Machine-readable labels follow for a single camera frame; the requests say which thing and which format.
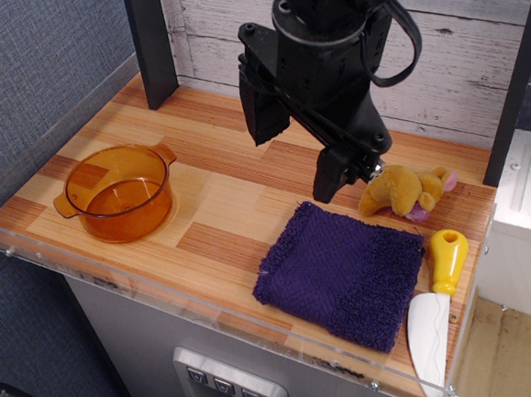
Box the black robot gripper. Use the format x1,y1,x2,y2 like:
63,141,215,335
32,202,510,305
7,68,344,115
238,22,392,204

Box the purple towel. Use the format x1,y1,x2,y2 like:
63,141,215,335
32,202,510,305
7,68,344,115
253,202,425,353

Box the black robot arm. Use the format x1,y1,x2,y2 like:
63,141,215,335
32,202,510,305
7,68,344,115
238,0,423,203

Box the brown plush toy animal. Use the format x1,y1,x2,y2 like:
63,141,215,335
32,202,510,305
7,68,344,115
359,165,458,223

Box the orange transparent plastic pot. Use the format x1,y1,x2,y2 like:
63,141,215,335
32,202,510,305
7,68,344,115
53,142,176,243

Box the clear acrylic table guard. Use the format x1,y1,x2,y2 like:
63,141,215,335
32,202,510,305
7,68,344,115
0,24,512,397

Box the grey cabinet with dispenser panel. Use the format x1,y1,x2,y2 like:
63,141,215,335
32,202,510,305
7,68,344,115
61,247,420,397

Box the white appliance at right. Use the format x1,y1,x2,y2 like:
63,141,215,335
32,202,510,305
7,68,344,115
476,129,531,314

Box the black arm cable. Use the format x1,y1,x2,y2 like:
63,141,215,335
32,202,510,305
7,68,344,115
354,0,426,90

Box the black left vertical post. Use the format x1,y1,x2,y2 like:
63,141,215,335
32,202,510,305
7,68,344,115
124,0,179,110

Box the black vertical post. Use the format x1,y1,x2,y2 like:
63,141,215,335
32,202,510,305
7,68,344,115
124,0,179,110
483,6,531,187

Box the yellow handled white toy knife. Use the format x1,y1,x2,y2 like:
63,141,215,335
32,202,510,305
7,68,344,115
406,229,470,397

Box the black right vertical post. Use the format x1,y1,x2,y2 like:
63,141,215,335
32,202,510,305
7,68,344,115
483,6,531,187

